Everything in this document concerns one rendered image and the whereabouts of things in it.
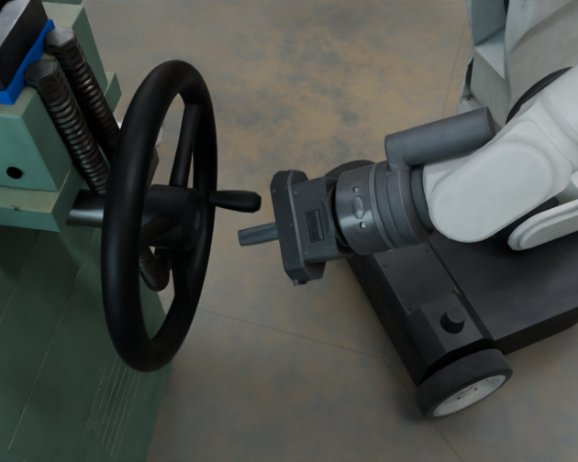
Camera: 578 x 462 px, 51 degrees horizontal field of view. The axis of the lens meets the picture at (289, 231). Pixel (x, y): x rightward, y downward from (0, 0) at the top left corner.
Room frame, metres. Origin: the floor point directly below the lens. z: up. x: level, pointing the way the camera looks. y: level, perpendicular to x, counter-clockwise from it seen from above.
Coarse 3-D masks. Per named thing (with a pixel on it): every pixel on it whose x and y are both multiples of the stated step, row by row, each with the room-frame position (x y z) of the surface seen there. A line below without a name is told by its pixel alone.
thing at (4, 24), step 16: (16, 0) 0.41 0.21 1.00; (32, 0) 0.41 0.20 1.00; (0, 16) 0.39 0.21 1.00; (16, 16) 0.39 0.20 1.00; (32, 16) 0.40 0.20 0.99; (0, 32) 0.37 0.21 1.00; (16, 32) 0.38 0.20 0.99; (32, 32) 0.40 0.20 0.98; (0, 48) 0.35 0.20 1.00; (16, 48) 0.37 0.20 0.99; (32, 48) 0.39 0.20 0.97; (0, 64) 0.35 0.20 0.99; (16, 64) 0.36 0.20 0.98; (0, 80) 0.34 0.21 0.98; (16, 80) 0.35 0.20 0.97; (0, 96) 0.34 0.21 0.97; (16, 96) 0.34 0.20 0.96
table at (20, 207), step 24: (48, 0) 0.57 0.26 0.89; (72, 0) 0.62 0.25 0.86; (96, 144) 0.40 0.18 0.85; (72, 168) 0.36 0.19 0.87; (0, 192) 0.33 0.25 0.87; (24, 192) 0.33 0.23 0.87; (48, 192) 0.33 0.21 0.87; (72, 192) 0.34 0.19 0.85; (0, 216) 0.31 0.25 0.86; (24, 216) 0.31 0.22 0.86; (48, 216) 0.31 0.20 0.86
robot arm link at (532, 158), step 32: (544, 96) 0.38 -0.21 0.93; (512, 128) 0.35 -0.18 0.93; (544, 128) 0.35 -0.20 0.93; (480, 160) 0.33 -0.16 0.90; (512, 160) 0.33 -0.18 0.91; (544, 160) 0.32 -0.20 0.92; (576, 160) 0.33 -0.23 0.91; (448, 192) 0.33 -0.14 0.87; (480, 192) 0.32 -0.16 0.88; (512, 192) 0.31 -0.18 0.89; (544, 192) 0.31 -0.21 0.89; (448, 224) 0.31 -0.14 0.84; (480, 224) 0.31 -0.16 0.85
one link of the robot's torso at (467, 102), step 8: (472, 56) 0.81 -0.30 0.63; (464, 80) 0.81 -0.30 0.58; (464, 88) 0.81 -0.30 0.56; (464, 96) 0.81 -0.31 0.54; (472, 96) 0.81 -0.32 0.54; (464, 104) 0.80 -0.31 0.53; (472, 104) 0.79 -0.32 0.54; (480, 104) 0.79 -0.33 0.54; (464, 112) 0.79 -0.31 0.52; (496, 128) 0.73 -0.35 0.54; (552, 200) 0.74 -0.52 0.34; (536, 208) 0.72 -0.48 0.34; (544, 208) 0.72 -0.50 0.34; (528, 216) 0.70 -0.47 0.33; (512, 224) 0.70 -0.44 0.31; (520, 224) 0.70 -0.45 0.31; (496, 232) 0.70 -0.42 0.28; (504, 232) 0.70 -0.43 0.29; (512, 232) 0.69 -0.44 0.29; (496, 240) 0.70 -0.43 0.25; (504, 240) 0.70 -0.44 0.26
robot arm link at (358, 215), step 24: (360, 168) 0.40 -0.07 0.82; (288, 192) 0.40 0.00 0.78; (312, 192) 0.39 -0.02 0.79; (336, 192) 0.37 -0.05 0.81; (360, 192) 0.36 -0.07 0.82; (288, 216) 0.38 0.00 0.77; (312, 216) 0.37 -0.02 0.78; (336, 216) 0.36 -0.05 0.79; (360, 216) 0.34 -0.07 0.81; (288, 240) 0.36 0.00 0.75; (312, 240) 0.35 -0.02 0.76; (336, 240) 0.34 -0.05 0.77; (360, 240) 0.33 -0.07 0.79; (384, 240) 0.33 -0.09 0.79; (288, 264) 0.34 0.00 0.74; (312, 264) 0.34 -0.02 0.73
